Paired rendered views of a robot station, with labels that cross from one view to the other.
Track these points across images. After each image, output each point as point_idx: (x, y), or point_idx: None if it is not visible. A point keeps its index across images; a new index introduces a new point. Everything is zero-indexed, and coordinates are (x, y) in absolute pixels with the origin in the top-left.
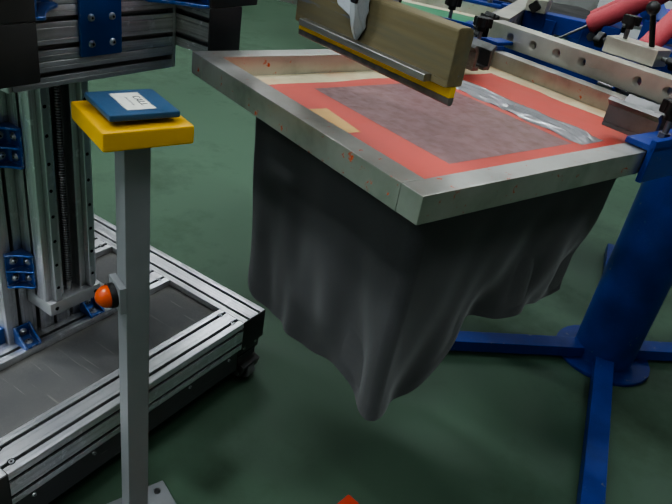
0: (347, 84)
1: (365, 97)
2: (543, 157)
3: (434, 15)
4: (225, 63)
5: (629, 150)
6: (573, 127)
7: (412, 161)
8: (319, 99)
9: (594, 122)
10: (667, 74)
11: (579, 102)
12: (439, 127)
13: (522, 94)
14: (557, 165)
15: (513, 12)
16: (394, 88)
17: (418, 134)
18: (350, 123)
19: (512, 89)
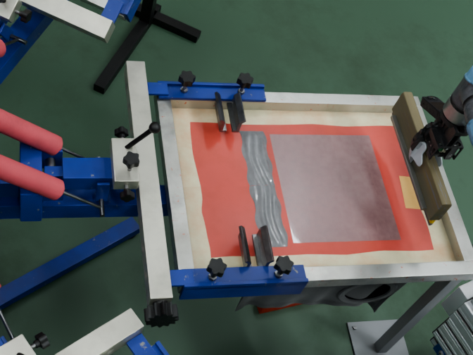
0: (373, 244)
1: (371, 220)
2: (336, 103)
3: (412, 110)
4: (464, 247)
5: (273, 95)
6: (248, 146)
7: (387, 142)
8: (405, 221)
9: (212, 153)
10: (138, 132)
11: (182, 184)
12: (346, 170)
13: (226, 207)
14: (336, 96)
15: (82, 343)
16: (338, 232)
17: (366, 165)
18: (400, 187)
19: (226, 218)
